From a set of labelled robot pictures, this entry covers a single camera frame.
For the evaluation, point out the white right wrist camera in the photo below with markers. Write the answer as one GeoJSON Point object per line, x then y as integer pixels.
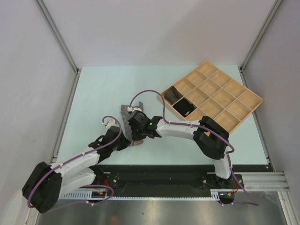
{"type": "Point", "coordinates": [131, 109]}

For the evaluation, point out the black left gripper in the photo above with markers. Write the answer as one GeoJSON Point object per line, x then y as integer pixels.
{"type": "Point", "coordinates": [124, 144]}

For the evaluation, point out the black underwear beige waistband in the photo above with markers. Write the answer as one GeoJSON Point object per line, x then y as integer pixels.
{"type": "Point", "coordinates": [184, 107]}

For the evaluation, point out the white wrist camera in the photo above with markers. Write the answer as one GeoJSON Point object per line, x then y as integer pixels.
{"type": "Point", "coordinates": [131, 109]}
{"type": "Point", "coordinates": [111, 123]}

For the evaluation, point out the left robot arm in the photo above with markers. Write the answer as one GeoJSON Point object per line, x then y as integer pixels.
{"type": "Point", "coordinates": [48, 182]}

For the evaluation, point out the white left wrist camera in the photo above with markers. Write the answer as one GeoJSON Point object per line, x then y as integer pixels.
{"type": "Point", "coordinates": [111, 123]}

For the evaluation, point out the grey striped underwear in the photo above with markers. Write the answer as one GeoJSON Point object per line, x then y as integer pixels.
{"type": "Point", "coordinates": [128, 131]}

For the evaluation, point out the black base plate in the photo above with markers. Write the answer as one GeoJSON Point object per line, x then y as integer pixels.
{"type": "Point", "coordinates": [166, 181]}

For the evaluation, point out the wooden compartment tray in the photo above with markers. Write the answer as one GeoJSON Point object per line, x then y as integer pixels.
{"type": "Point", "coordinates": [216, 94]}

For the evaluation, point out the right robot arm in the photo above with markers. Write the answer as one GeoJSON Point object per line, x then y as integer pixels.
{"type": "Point", "coordinates": [209, 136]}

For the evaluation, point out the brown underwear beige waistband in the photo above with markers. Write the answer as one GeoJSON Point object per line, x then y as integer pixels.
{"type": "Point", "coordinates": [172, 95]}

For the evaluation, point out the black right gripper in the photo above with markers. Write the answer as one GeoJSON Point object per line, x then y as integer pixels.
{"type": "Point", "coordinates": [135, 136]}

